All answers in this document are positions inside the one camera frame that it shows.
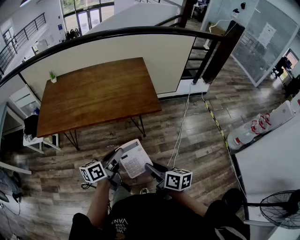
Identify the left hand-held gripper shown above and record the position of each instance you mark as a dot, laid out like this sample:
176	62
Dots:
93	172

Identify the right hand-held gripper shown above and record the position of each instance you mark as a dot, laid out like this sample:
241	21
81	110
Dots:
178	180

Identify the white calculator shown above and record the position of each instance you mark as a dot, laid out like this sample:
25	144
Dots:
134	161

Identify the person's right forearm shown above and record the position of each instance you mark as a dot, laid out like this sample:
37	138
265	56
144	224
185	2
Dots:
189	202

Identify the person's left forearm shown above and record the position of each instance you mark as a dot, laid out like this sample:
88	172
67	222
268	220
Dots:
99	204

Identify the person's black shirt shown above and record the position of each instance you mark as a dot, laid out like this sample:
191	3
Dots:
152	218

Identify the brown wooden table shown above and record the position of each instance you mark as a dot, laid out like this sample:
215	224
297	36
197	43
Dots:
98	93

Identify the yellow black floor tape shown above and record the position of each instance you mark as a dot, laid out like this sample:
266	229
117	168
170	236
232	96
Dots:
216	124

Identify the black bag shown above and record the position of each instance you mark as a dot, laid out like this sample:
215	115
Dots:
31	126

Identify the large clear water bottle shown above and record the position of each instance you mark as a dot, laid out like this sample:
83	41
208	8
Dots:
260	124
241	137

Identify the small potted plant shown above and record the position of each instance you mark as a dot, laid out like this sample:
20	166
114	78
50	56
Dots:
53	77

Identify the white shelf unit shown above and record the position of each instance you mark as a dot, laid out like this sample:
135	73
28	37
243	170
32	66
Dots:
25	100

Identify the cream partition panel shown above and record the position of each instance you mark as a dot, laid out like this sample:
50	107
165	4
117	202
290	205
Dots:
117	50

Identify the white counter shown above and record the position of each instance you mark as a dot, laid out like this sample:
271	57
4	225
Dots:
269	164

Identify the black stair railing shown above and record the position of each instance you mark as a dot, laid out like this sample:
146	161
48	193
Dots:
199	58

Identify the black handrail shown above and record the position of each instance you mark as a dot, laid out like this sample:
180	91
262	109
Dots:
117	31

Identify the hanging dark clothes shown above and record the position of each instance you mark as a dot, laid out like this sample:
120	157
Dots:
72	34

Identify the black standing fan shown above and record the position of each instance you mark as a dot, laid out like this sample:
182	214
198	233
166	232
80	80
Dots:
279	209

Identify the wooden railing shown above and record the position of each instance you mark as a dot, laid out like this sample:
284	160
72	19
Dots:
223	51

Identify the glass entrance door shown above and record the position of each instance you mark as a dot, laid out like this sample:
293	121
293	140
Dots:
87	18

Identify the black balcony railing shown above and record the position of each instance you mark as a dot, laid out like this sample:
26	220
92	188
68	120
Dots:
21	37

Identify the white paper notice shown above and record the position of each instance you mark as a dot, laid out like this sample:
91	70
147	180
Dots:
267	34

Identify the glass partition wall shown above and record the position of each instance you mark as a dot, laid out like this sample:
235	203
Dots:
264	42

